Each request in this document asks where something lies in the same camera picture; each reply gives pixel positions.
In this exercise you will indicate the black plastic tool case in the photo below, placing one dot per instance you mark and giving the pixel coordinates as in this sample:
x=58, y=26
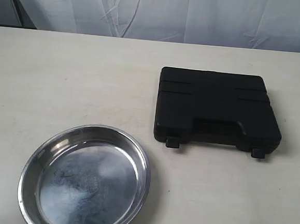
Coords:
x=215, y=107

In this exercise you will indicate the round stainless steel tray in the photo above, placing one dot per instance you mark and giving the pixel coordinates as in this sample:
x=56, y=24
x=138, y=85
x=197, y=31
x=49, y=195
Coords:
x=92, y=174

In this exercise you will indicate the white backdrop curtain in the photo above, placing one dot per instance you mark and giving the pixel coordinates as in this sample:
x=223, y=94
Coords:
x=256, y=24

